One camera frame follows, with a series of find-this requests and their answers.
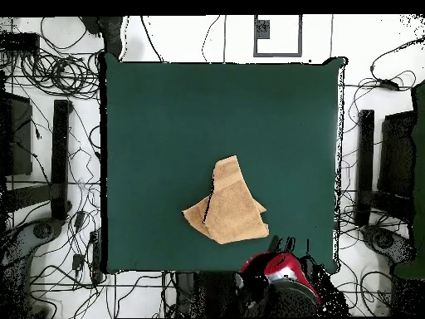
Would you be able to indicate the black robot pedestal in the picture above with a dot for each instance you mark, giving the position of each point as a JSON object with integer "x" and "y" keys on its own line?
{"x": 206, "y": 292}

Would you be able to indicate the dark green table cloth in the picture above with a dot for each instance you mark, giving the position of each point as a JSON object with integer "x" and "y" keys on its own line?
{"x": 199, "y": 116}

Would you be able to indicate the grey caster base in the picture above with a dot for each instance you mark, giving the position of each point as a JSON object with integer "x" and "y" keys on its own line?
{"x": 20, "y": 246}
{"x": 385, "y": 241}

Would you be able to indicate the black electronics box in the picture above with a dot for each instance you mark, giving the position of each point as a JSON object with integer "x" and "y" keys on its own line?
{"x": 20, "y": 42}

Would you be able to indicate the tan terry towel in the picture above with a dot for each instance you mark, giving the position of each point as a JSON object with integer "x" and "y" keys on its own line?
{"x": 232, "y": 212}

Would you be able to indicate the person's black shoe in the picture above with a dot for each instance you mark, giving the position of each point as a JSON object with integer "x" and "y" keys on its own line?
{"x": 112, "y": 35}
{"x": 90, "y": 24}

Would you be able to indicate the black power strip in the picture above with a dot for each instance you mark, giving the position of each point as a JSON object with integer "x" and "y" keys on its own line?
{"x": 96, "y": 256}

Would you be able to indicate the black T-shaped stand base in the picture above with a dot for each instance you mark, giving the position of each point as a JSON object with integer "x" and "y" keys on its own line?
{"x": 60, "y": 149}
{"x": 365, "y": 149}

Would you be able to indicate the black power adapter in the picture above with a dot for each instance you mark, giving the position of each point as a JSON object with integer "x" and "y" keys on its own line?
{"x": 388, "y": 84}
{"x": 78, "y": 262}
{"x": 79, "y": 219}

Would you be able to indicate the black square case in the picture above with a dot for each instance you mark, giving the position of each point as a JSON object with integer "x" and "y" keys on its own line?
{"x": 20, "y": 139}
{"x": 395, "y": 156}

